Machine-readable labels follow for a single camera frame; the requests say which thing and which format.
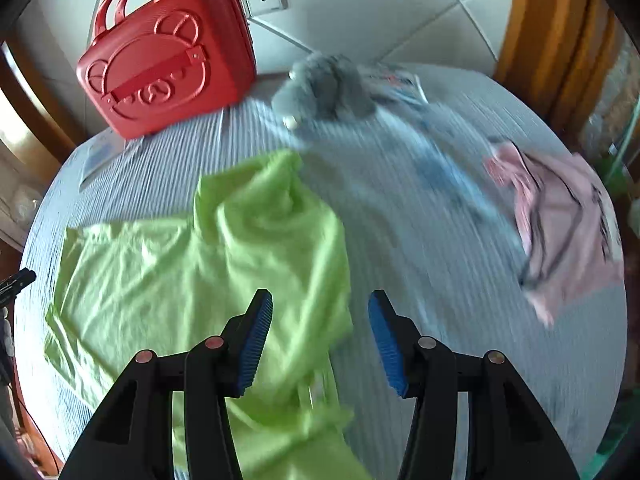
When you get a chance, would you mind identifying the pink garment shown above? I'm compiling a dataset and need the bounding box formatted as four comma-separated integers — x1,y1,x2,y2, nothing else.
483,141,624,328

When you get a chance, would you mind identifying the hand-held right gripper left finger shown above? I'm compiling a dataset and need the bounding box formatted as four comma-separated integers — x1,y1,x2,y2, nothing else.
59,288,274,480

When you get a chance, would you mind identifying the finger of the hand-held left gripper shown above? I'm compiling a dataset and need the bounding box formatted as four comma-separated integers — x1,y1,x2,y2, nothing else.
0,268,37,306

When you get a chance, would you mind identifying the red bear-embossed suitcase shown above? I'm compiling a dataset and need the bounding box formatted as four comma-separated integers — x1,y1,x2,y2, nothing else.
76,0,257,141

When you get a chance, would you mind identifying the white padded headboard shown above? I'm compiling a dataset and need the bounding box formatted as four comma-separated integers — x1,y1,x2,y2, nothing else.
15,0,518,111

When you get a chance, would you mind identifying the grey plush toy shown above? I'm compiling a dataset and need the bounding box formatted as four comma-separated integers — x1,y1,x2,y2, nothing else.
271,53,377,128

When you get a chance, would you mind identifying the light green t-shirt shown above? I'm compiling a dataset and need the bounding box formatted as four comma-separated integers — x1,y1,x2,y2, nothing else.
44,149,373,480

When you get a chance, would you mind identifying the striped bed sheet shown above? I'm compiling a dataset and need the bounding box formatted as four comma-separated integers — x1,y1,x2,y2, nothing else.
14,62,628,480

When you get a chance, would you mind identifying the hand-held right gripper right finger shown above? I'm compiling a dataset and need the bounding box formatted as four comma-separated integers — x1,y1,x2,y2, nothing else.
368,289,581,480

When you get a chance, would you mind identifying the light blue garment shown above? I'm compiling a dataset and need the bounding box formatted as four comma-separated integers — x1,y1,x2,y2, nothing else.
372,64,523,251

